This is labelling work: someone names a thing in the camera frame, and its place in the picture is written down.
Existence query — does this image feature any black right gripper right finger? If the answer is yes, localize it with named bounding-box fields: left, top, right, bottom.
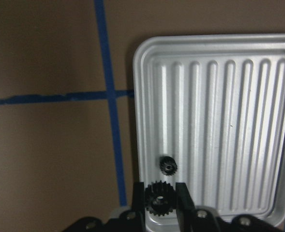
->
left=176, top=182, right=195, bottom=232

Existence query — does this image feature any silver ribbed metal tray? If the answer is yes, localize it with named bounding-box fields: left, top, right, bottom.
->
left=133, top=34, right=285, bottom=226

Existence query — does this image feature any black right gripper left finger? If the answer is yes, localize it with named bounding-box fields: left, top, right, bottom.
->
left=132, top=182, right=145, bottom=232

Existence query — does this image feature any small black bearing gear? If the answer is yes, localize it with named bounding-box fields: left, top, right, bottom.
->
left=159, top=156, right=178, bottom=176

